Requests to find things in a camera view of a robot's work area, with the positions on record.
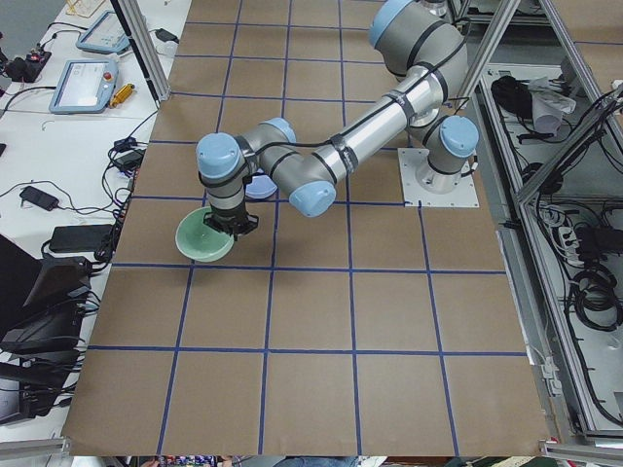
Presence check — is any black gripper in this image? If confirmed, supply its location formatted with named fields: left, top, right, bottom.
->
left=202, top=206, right=259, bottom=238

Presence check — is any green bowl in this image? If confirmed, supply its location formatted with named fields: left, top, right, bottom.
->
left=175, top=206, right=235, bottom=263

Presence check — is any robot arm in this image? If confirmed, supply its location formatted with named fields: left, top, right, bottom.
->
left=197, top=1, right=479, bottom=237

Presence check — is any blue bowl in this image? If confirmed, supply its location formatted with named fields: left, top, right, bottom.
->
left=245, top=175, right=277, bottom=199

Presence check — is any black power brick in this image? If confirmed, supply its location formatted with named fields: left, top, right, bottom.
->
left=49, top=224, right=113, bottom=253

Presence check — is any gold cylinder tool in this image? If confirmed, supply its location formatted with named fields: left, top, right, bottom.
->
left=109, top=83, right=135, bottom=108

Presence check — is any teach pendant near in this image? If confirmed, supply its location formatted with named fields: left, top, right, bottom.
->
left=49, top=59, right=119, bottom=115

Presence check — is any teach pendant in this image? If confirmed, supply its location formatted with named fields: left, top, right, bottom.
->
left=76, top=10, right=130, bottom=54
left=49, top=59, right=119, bottom=115

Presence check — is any teach pendant far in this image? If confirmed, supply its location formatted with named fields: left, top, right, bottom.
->
left=76, top=10, right=130, bottom=54

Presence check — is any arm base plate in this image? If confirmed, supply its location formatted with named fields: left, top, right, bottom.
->
left=397, top=148, right=480, bottom=208

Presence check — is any aluminium frame rack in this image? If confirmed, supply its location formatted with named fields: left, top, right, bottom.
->
left=450, top=1, right=622, bottom=466

